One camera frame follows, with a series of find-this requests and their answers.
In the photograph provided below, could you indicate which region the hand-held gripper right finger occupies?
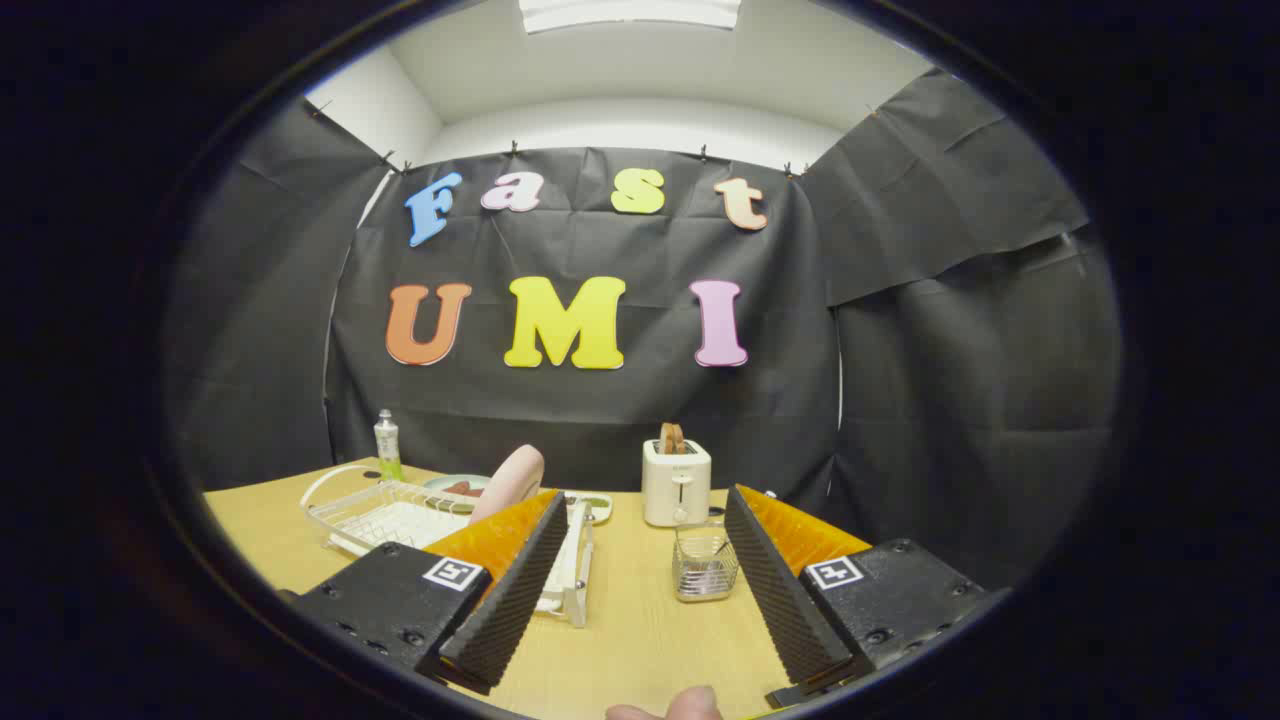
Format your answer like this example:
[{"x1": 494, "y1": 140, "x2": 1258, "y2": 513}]
[{"x1": 723, "y1": 484, "x2": 1011, "y2": 709}]

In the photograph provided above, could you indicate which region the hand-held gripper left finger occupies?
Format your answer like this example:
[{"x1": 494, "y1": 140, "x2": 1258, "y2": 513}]
[{"x1": 283, "y1": 488, "x2": 571, "y2": 696}]

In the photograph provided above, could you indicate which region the metal wire basket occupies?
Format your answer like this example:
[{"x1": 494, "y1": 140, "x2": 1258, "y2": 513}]
[{"x1": 672, "y1": 522, "x2": 741, "y2": 603}]

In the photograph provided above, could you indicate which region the white dish rack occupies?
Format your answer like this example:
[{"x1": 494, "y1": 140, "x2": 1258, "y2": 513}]
[{"x1": 300, "y1": 463, "x2": 596, "y2": 629}]

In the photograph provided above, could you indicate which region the pink plate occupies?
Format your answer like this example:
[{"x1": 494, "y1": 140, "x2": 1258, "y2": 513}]
[{"x1": 468, "y1": 444, "x2": 546, "y2": 526}]

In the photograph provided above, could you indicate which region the pale green plate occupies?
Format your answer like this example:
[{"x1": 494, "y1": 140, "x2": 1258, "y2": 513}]
[{"x1": 422, "y1": 473, "x2": 493, "y2": 501}]

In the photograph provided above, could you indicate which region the white toaster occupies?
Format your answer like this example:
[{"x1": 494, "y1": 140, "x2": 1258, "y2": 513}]
[{"x1": 641, "y1": 438, "x2": 713, "y2": 528}]

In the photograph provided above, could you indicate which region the white and green bottle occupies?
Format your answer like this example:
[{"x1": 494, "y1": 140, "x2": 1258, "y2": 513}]
[{"x1": 373, "y1": 409, "x2": 405, "y2": 483}]

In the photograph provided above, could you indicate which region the black backdrop cloth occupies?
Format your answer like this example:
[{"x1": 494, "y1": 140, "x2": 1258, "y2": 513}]
[{"x1": 165, "y1": 68, "x2": 1121, "y2": 591}]

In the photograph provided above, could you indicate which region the ceiling light panel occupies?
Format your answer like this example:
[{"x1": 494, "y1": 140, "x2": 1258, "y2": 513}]
[{"x1": 518, "y1": 0, "x2": 743, "y2": 34}]

